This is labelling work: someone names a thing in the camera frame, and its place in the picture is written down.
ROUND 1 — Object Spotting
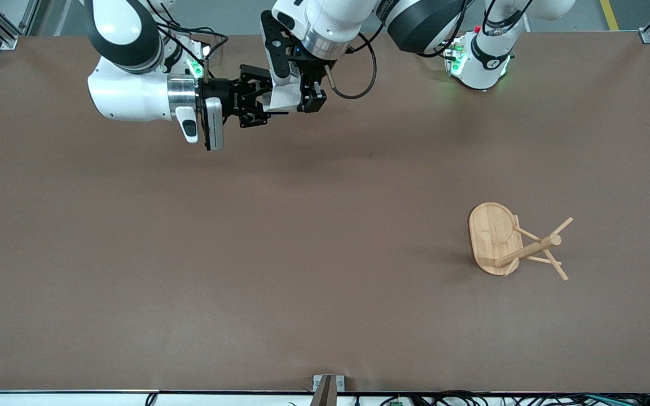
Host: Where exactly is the aluminium frame profile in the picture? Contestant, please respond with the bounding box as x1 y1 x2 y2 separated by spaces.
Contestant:
19 0 54 36

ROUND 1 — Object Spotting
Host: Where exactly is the black base cable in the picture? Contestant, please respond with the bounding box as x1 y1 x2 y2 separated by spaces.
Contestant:
159 23 230 58

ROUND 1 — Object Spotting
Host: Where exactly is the white faceted cup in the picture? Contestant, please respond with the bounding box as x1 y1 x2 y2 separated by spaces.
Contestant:
262 79 304 114

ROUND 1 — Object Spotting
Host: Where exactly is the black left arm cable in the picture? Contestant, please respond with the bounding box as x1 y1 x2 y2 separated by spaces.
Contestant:
325 31 378 100

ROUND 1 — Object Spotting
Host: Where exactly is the wooden cup rack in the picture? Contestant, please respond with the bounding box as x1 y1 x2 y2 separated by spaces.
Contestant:
468 202 575 281

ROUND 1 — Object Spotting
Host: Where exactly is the brown mounting strut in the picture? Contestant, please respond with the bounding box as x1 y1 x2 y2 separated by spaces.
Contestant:
309 374 337 406

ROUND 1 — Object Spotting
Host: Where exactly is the grey metal bracket plate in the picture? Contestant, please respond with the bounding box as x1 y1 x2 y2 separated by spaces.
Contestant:
313 374 345 392

